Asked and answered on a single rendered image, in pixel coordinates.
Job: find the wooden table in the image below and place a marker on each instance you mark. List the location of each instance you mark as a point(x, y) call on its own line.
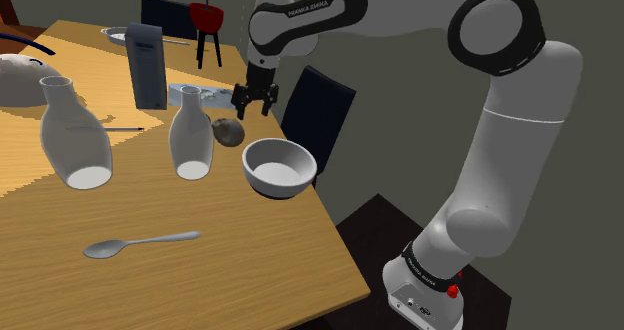
point(195, 270)

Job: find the red bowl on black stand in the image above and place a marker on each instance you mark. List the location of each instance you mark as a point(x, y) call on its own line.
point(207, 24)

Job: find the grey pen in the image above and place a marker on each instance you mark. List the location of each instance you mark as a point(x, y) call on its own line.
point(124, 129)

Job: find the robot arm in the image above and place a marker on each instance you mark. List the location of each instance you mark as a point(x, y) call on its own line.
point(507, 139)

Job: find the grey upright box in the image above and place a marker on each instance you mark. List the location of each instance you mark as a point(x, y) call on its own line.
point(146, 66)

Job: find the dark blue chair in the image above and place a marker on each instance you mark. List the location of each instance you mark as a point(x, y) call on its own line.
point(317, 114)
point(168, 14)

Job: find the small white vase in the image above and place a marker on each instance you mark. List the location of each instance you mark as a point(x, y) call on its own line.
point(191, 134)

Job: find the grey spoon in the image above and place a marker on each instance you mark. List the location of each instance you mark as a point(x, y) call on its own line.
point(131, 243)

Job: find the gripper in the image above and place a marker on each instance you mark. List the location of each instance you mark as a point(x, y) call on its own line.
point(259, 79)

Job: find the large white vase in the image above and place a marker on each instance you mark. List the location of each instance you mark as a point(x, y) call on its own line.
point(73, 136)

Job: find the grey dome-shaped object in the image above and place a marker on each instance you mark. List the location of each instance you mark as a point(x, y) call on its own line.
point(22, 83)

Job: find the brown round fruit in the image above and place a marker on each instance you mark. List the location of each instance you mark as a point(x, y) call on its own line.
point(229, 132)

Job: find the white bowl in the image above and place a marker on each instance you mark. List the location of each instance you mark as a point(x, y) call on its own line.
point(279, 168)

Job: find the grey flat book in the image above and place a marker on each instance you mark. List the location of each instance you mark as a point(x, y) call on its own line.
point(214, 96)

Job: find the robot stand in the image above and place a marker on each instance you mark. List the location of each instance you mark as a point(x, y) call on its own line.
point(390, 231)

